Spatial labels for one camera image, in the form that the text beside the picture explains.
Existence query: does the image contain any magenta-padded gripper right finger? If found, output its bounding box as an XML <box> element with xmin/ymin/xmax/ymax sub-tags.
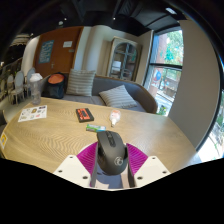
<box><xmin>124</xmin><ymin>143</ymin><xmax>172</xmax><ymax>188</ymax></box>

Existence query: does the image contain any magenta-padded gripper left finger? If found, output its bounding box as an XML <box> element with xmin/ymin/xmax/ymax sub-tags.
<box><xmin>53</xmin><ymin>141</ymin><xmax>100</xmax><ymax>188</ymax></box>

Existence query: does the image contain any black computer mouse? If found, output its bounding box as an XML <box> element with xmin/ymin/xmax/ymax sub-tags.
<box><xmin>96</xmin><ymin>130</ymin><xmax>130</xmax><ymax>176</ymax></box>

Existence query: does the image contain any small green packet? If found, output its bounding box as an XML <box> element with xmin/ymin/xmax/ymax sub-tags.
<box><xmin>85</xmin><ymin>123</ymin><xmax>107</xmax><ymax>133</ymax></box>

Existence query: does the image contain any black and red box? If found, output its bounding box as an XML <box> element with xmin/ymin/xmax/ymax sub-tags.
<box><xmin>75</xmin><ymin>107</ymin><xmax>95</xmax><ymax>123</ymax></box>

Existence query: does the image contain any small plastic-wrapped white packet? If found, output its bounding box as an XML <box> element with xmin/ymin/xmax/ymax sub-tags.
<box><xmin>109</xmin><ymin>109</ymin><xmax>122</xmax><ymax>128</ymax></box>

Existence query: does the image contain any white printed sticker sheet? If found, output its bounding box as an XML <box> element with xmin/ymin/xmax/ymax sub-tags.
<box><xmin>17</xmin><ymin>104</ymin><xmax>48</xmax><ymax>123</ymax></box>

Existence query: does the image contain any yellow sticker on table edge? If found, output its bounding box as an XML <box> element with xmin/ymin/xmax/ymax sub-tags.
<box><xmin>0</xmin><ymin>133</ymin><xmax>8</xmax><ymax>149</ymax></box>

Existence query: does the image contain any grey curved sofa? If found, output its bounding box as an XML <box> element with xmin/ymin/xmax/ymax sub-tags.
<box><xmin>61</xmin><ymin>73</ymin><xmax>158</xmax><ymax>114</ymax></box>

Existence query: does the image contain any striped grey cushion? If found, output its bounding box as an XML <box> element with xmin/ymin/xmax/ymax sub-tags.
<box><xmin>98</xmin><ymin>84</ymin><xmax>138</xmax><ymax>110</ymax></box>

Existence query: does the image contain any black bag with orange top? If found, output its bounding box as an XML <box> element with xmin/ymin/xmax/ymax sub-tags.
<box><xmin>42</xmin><ymin>72</ymin><xmax>66</xmax><ymax>100</ymax></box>

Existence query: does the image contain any clear bottle with white lid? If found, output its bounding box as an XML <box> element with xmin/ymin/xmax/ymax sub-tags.
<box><xmin>29</xmin><ymin>73</ymin><xmax>44</xmax><ymax>106</ymax></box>

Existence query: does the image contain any striped beige cushion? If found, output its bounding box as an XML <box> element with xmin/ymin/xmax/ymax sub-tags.
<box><xmin>65</xmin><ymin>68</ymin><xmax>97</xmax><ymax>98</ymax></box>

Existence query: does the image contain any group of white chairs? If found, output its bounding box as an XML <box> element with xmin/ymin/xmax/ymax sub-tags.
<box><xmin>0</xmin><ymin>68</ymin><xmax>36</xmax><ymax>105</ymax></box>

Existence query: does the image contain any black-framed window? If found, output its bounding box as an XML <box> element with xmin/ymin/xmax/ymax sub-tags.
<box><xmin>143</xmin><ymin>29</ymin><xmax>184</xmax><ymax>116</ymax></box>

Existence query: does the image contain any brown wooden door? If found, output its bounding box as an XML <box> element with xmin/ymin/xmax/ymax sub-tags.
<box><xmin>33</xmin><ymin>26</ymin><xmax>84</xmax><ymax>78</ymax></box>

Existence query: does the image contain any arched wooden display cabinet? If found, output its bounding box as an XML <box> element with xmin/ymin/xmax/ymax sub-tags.
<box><xmin>107</xmin><ymin>36</ymin><xmax>142</xmax><ymax>83</ymax></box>

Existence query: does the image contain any blue poster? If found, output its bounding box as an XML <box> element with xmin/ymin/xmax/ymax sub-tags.
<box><xmin>37</xmin><ymin>39</ymin><xmax>55</xmax><ymax>64</ymax></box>

